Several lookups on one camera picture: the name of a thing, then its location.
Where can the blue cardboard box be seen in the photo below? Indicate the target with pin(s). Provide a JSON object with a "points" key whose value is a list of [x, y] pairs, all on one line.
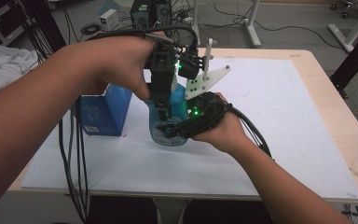
{"points": [[105, 115]]}

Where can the white power supply box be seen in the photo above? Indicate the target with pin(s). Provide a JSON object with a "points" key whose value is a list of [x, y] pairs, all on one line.
{"points": [[109, 19]]}

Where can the person's left hand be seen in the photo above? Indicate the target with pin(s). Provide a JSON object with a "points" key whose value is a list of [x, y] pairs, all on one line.
{"points": [[121, 62]]}

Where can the white metal stand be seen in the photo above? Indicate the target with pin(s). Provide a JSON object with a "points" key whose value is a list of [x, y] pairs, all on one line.
{"points": [[351, 34], [252, 28]]}

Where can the chair base with casters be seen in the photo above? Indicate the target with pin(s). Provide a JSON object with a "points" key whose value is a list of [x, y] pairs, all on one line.
{"points": [[348, 6]]}

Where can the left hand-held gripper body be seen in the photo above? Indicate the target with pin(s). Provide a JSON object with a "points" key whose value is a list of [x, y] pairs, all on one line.
{"points": [[163, 68]]}

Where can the light wooden table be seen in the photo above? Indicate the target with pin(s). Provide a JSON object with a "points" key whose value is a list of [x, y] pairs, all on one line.
{"points": [[345, 130]]}

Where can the black computer tower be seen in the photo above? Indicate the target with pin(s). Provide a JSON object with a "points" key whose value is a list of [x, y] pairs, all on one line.
{"points": [[143, 12]]}

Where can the white foam mat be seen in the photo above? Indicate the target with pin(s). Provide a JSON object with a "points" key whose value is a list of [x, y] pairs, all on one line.
{"points": [[292, 124]]}

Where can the white power strip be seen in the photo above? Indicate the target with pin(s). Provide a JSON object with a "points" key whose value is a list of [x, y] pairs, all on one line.
{"points": [[187, 20]]}

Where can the black metal profile stand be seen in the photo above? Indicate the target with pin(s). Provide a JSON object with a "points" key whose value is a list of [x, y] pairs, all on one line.
{"points": [[357, 59], [48, 28]]}

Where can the white crumpled cloth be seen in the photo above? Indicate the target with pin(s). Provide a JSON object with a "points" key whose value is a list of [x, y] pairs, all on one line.
{"points": [[0, 65]]}

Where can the blue liquid bottle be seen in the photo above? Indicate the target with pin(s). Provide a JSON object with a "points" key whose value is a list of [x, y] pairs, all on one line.
{"points": [[177, 99]]}

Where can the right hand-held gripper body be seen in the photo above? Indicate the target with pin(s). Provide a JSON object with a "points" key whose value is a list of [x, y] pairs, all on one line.
{"points": [[206, 112]]}

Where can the person's right hand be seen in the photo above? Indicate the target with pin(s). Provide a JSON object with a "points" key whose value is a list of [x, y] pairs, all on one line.
{"points": [[230, 133]]}

